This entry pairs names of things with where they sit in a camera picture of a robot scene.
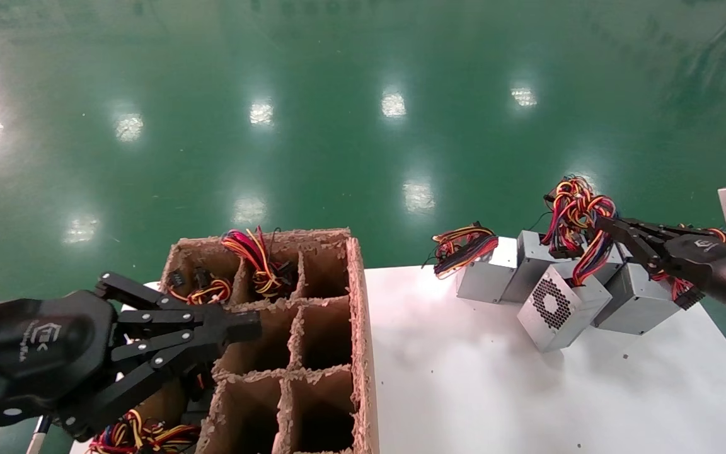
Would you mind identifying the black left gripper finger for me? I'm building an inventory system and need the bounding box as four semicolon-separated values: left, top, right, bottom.
54;327;262;442
95;271;262;345

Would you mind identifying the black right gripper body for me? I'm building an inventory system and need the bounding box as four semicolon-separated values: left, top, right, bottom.
662;232;726;284

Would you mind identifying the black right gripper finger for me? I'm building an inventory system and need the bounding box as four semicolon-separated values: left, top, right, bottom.
596;216;680;242
599;227;671;273

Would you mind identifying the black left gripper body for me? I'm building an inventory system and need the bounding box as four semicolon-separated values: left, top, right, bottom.
0;290;118;429

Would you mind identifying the thin white rod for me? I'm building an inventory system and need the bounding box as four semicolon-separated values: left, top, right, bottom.
25;415;50;454

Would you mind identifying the brown cardboard divider box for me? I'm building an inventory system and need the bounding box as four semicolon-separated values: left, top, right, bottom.
139;228;381;454

